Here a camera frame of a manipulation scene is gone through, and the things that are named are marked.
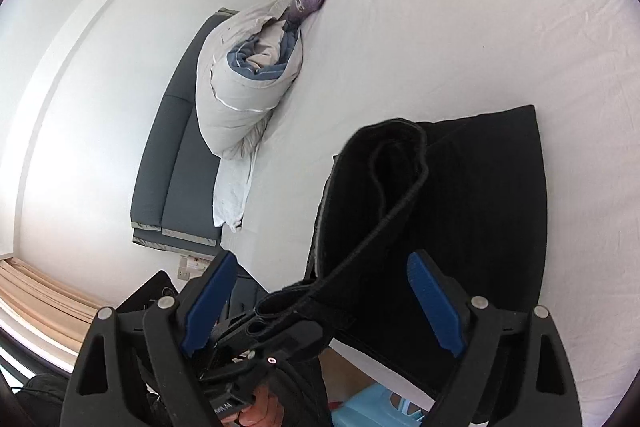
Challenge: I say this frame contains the light blue plastic bin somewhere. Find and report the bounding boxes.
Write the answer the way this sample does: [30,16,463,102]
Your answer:
[332,384,427,427]

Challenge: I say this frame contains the black jacket sleeve forearm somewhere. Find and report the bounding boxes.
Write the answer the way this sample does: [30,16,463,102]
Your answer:
[15,373,68,427]

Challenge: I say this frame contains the dark nightstand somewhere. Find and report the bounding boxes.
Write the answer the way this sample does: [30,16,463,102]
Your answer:
[218,272,268,322]

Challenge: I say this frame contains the white bed sheet mattress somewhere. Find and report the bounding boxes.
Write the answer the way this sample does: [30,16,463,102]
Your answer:
[224,0,639,426]

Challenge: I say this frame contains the black denim pants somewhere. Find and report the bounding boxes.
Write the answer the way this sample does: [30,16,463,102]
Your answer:
[255,105,548,398]

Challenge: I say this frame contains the white pillow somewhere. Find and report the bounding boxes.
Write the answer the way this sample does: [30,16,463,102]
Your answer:
[213,150,257,232]

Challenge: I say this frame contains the dark grey headboard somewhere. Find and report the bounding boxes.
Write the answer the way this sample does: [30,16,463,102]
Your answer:
[130,9,232,258]

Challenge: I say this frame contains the grey rolled duvet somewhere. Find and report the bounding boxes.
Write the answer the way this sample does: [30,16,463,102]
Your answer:
[195,0,303,159]

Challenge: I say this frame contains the beige curtain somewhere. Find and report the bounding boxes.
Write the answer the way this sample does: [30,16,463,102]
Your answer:
[1,258,105,352]

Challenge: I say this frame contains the left hand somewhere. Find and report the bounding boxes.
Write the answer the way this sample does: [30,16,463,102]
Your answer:
[221,384,284,427]

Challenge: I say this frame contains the wall socket panel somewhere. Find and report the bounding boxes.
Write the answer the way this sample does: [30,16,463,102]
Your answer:
[177,255,210,282]

